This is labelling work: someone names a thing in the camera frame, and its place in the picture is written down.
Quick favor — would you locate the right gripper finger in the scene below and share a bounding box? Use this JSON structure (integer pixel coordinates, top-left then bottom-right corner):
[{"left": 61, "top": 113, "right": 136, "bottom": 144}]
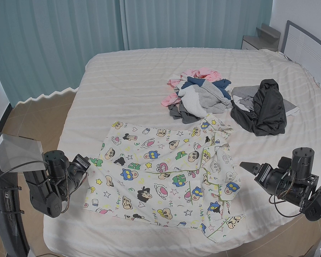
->
[
  {"left": 245, "top": 167, "right": 260, "bottom": 178},
  {"left": 239, "top": 161, "right": 261, "bottom": 170}
]

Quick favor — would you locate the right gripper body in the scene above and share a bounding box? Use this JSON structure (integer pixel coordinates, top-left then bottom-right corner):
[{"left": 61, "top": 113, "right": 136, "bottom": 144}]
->
[{"left": 254, "top": 163, "right": 293, "bottom": 197}]

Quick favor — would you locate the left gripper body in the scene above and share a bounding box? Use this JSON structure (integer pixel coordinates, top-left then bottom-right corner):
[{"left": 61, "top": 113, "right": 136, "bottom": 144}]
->
[{"left": 66, "top": 154, "right": 91, "bottom": 191}]

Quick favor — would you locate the white printed pyjama top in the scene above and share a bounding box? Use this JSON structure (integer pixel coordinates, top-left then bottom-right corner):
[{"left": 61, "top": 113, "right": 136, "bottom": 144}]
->
[{"left": 82, "top": 113, "right": 246, "bottom": 243}]

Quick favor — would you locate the pile of clothes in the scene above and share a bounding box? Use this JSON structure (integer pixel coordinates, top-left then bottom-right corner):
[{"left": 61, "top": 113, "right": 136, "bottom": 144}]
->
[{"left": 160, "top": 67, "right": 233, "bottom": 125}]

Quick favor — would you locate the black garment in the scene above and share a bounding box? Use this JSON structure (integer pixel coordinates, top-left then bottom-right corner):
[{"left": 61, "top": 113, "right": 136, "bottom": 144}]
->
[{"left": 230, "top": 79, "right": 288, "bottom": 136}]

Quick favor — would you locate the grey garment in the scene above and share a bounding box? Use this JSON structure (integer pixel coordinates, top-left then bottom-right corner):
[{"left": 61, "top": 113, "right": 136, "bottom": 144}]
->
[{"left": 231, "top": 85, "right": 300, "bottom": 117}]

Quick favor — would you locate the bed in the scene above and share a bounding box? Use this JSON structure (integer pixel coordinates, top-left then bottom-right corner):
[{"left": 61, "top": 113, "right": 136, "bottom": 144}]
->
[{"left": 43, "top": 20, "right": 321, "bottom": 255}]

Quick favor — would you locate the grey bedside table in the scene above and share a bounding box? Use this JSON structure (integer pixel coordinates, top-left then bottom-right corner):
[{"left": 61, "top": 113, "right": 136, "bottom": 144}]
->
[{"left": 241, "top": 23, "right": 281, "bottom": 51}]

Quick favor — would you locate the blue-green curtain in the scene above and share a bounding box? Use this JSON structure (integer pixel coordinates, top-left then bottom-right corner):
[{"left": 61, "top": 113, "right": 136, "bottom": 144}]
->
[
  {"left": 0, "top": 0, "right": 125, "bottom": 109},
  {"left": 118, "top": 0, "right": 275, "bottom": 51}
]

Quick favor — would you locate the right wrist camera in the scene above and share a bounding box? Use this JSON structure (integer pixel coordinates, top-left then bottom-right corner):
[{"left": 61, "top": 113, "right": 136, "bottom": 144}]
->
[{"left": 277, "top": 156, "right": 293, "bottom": 172}]

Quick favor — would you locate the black cable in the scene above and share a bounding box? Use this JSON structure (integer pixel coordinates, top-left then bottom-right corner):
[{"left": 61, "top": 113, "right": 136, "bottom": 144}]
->
[{"left": 268, "top": 194, "right": 303, "bottom": 219}]

